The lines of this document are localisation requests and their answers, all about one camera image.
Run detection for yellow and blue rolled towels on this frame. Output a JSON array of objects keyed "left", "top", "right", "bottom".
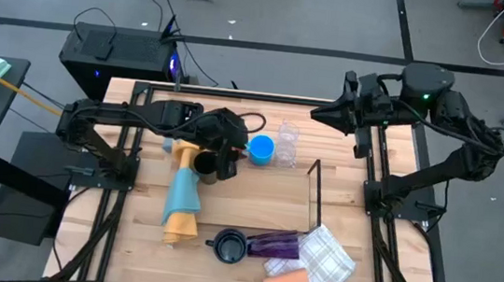
[{"left": 159, "top": 137, "right": 210, "bottom": 250}]

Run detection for light blue towel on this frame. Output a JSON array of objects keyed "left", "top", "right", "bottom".
[{"left": 160, "top": 165, "right": 206, "bottom": 230}]

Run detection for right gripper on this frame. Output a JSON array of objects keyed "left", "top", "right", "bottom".
[{"left": 305, "top": 66, "right": 400, "bottom": 163}]

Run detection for blue plastic mug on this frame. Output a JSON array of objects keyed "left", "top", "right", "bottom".
[{"left": 240, "top": 132, "right": 278, "bottom": 168}]

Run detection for small black box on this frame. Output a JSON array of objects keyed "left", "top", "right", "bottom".
[{"left": 93, "top": 30, "right": 118, "bottom": 63}]

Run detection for white plaid dish towel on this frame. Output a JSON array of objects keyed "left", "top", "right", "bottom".
[{"left": 261, "top": 217, "right": 360, "bottom": 282}]

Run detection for black antenna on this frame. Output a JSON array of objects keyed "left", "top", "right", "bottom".
[{"left": 160, "top": 12, "right": 185, "bottom": 43}]

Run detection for black tumbler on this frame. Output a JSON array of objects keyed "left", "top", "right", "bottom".
[{"left": 190, "top": 149, "right": 223, "bottom": 186}]

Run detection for black floor cabinet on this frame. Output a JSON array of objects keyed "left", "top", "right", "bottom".
[{"left": 0, "top": 126, "right": 94, "bottom": 251}]

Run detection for dark blue enamel mug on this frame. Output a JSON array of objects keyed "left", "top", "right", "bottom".
[{"left": 203, "top": 225, "right": 252, "bottom": 267}]

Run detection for purple faceted tumbler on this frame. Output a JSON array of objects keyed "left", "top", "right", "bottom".
[{"left": 245, "top": 225, "right": 303, "bottom": 263}]

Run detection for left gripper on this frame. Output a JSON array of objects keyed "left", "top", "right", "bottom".
[{"left": 191, "top": 105, "right": 252, "bottom": 184}]

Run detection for yellow strap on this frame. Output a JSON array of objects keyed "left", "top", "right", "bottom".
[{"left": 0, "top": 56, "right": 69, "bottom": 116}]

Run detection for black aluminium table frame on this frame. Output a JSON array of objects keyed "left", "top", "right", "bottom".
[{"left": 49, "top": 72, "right": 460, "bottom": 282}]

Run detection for black computer tower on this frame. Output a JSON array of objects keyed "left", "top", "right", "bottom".
[{"left": 52, "top": 20, "right": 185, "bottom": 115}]

